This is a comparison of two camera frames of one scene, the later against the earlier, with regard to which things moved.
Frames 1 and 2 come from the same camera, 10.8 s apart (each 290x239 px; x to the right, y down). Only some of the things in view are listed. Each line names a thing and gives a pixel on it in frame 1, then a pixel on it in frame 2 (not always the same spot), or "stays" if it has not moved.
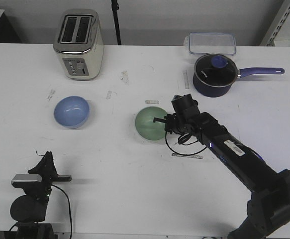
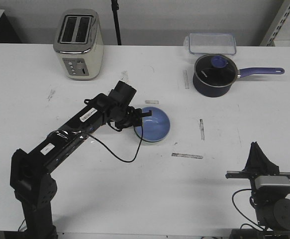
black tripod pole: (115, 7) stays
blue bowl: (71, 112) to (155, 127)
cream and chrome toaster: (78, 40) stays
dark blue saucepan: (215, 74) stays
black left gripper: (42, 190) to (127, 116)
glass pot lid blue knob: (216, 70) stays
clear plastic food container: (211, 43) stays
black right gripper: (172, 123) to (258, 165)
